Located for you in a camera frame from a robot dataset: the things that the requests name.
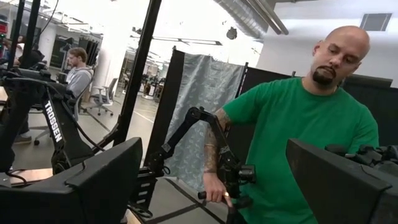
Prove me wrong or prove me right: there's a person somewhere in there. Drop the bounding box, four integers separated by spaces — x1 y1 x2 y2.
63 46 95 99
201 25 380 224

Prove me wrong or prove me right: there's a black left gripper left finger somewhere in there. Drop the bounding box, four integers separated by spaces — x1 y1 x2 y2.
0 136 144 224

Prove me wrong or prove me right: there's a black upright frame post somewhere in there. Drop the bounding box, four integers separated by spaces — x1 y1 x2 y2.
20 0 41 70
7 0 25 69
93 0 163 155

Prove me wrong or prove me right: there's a black partition panel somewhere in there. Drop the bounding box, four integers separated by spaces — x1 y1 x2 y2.
228 65 398 156

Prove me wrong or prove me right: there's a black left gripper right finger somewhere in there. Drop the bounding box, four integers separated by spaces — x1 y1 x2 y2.
285 138 398 224

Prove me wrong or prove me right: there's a grey fabric backdrop screen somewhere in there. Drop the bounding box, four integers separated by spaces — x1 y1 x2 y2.
144 46 249 192

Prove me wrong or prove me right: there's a grey office chair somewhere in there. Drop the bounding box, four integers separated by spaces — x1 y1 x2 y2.
83 77 119 117

